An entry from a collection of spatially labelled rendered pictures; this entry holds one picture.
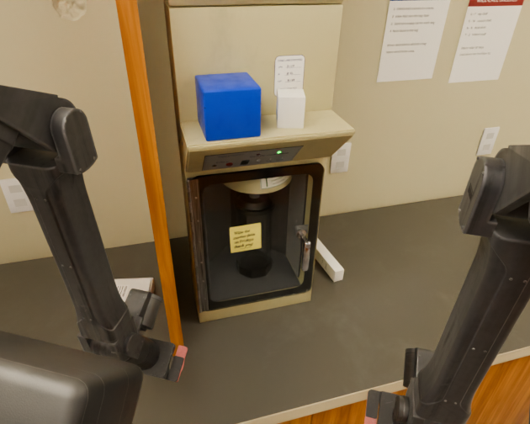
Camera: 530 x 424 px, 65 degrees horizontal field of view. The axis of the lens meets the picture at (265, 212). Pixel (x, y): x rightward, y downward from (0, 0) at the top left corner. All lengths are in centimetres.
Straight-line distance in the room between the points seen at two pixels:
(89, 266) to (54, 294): 77
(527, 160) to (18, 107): 42
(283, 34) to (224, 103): 19
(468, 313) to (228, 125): 48
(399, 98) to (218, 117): 92
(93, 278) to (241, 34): 49
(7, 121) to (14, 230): 108
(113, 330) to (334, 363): 60
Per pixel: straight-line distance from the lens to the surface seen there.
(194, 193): 90
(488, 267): 44
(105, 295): 65
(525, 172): 35
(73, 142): 48
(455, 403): 60
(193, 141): 75
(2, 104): 44
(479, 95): 174
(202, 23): 80
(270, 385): 105
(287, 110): 79
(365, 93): 146
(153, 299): 80
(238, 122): 74
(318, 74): 88
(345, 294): 127
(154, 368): 88
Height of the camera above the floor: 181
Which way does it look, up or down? 34 degrees down
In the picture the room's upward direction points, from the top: 1 degrees clockwise
